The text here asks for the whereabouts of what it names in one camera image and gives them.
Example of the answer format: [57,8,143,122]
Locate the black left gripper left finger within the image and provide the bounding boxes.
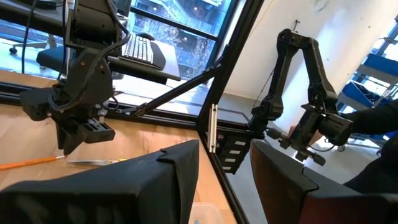
[0,139,200,224]

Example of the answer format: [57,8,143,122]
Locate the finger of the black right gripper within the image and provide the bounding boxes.
[55,122,86,156]
[79,119,116,144]

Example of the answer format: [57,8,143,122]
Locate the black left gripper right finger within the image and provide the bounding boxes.
[249,138,398,224]

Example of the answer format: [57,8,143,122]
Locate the yellow-handled scissors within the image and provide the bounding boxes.
[65,158,127,167]

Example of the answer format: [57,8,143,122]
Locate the orange pencil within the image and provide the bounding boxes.
[0,154,68,171]

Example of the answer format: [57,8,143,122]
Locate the black office chair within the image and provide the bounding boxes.
[8,33,75,75]

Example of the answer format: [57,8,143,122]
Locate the black computer keyboard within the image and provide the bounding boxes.
[122,33,155,65]

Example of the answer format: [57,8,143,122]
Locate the black slotted mounting plate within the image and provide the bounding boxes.
[215,129,253,175]

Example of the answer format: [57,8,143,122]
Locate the person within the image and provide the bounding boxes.
[340,98,398,196]

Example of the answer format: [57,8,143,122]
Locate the blue shelf rack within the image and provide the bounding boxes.
[336,23,398,141]

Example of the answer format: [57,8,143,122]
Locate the white frame bracket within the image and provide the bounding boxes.
[207,103,218,154]

